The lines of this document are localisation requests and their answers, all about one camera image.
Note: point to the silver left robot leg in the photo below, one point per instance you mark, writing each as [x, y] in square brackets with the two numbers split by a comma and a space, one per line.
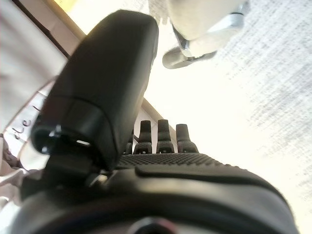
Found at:
[202, 22]

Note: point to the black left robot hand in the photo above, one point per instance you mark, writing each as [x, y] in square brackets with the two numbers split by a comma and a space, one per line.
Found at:
[109, 85]

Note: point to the grey striped rug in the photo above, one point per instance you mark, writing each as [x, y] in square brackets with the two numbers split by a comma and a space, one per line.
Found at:
[280, 97]

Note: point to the beige garment with lettered strip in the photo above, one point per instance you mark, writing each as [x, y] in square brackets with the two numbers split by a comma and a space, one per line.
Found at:
[22, 117]

